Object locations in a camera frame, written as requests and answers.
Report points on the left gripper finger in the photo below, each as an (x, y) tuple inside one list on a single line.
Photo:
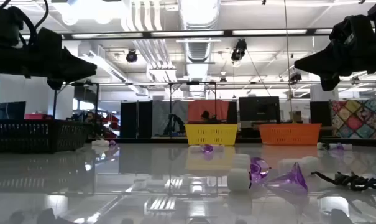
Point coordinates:
[(55, 84), (72, 67)]

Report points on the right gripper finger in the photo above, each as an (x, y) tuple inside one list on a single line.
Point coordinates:
[(330, 82), (327, 62)]

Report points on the purple translucent witch hat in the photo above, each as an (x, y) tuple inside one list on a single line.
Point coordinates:
[(291, 182), (112, 143)]

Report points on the black plastic spider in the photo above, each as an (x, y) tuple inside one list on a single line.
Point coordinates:
[(352, 182)]

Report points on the purple translucent decoration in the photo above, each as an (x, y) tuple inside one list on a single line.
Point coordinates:
[(340, 146), (207, 148)]

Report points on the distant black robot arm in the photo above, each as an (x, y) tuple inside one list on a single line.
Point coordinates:
[(174, 123)]

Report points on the black monitor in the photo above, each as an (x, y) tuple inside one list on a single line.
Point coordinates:
[(9, 110), (320, 113), (259, 109)]

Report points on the red bin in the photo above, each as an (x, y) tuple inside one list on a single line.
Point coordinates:
[(37, 117)]

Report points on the colourful patchwork quilt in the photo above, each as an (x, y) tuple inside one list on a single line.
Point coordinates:
[(358, 118)]

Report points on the cardboard box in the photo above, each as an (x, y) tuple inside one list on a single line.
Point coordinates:
[(296, 116)]

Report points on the person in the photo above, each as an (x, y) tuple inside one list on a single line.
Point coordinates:
[(89, 117), (205, 115)]

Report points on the black plastic basket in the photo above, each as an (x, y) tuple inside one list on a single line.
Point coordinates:
[(35, 137)]

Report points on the orange plastic basket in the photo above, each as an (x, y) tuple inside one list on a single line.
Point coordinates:
[(289, 134)]

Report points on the black partition panel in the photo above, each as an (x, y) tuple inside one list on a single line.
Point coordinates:
[(145, 119), (128, 119)]

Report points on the grey cloth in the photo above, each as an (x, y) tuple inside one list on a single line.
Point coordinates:
[(163, 112)]

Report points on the purple translucent pumpkin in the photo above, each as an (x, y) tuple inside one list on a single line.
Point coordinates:
[(258, 168)]

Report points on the orange cloth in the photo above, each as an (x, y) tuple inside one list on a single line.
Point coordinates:
[(208, 107)]

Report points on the yellow plastic basket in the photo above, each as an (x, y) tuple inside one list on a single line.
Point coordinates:
[(211, 134)]

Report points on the black metal frame stand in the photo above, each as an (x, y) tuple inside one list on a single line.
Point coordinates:
[(170, 105), (55, 102)]

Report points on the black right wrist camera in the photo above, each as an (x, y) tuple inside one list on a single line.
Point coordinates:
[(352, 29)]

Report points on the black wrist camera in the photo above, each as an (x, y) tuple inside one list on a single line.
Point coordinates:
[(49, 40), (352, 29)]

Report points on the black ceiling camera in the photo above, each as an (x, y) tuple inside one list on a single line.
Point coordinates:
[(296, 77), (239, 49), (131, 56)]

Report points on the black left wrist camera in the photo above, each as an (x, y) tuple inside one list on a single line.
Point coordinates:
[(49, 40)]

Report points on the silver ceiling air duct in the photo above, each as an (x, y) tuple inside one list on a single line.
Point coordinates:
[(198, 49)]

